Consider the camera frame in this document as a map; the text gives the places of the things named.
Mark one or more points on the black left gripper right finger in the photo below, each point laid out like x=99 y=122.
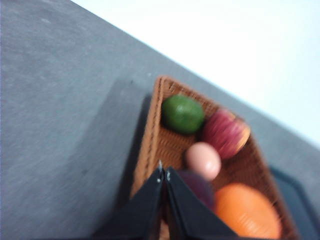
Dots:
x=190 y=217

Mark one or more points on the dark purple fruit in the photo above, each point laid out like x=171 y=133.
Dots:
x=203 y=189

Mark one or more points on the dark teal tray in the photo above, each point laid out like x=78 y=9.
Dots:
x=295 y=206

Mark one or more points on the red yellow apple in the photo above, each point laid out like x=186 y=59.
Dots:
x=226 y=131

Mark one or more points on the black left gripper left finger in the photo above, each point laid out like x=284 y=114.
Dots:
x=140 y=217

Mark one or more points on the green avocado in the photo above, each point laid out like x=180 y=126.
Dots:
x=182 y=114

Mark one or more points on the beige egg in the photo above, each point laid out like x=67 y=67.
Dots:
x=204 y=160

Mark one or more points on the orange tangerine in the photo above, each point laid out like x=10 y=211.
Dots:
x=248 y=211

